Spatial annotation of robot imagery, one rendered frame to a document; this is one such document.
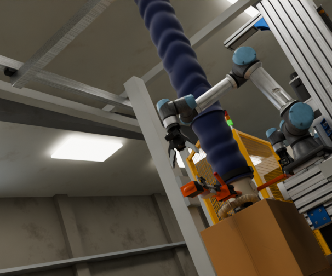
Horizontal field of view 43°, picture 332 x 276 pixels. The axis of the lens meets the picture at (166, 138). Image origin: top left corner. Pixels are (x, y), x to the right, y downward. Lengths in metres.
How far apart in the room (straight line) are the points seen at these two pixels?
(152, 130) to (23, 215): 5.20
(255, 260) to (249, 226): 0.16
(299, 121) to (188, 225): 2.08
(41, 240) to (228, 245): 6.96
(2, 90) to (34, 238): 4.95
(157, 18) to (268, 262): 1.73
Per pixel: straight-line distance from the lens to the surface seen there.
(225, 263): 2.22
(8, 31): 5.04
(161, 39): 2.88
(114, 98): 5.03
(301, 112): 2.07
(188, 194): 1.92
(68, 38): 3.72
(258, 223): 2.14
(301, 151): 2.15
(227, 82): 2.30
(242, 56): 2.20
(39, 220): 9.07
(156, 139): 4.15
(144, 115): 4.29
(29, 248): 8.71
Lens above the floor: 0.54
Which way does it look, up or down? 24 degrees up
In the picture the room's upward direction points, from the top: 23 degrees counter-clockwise
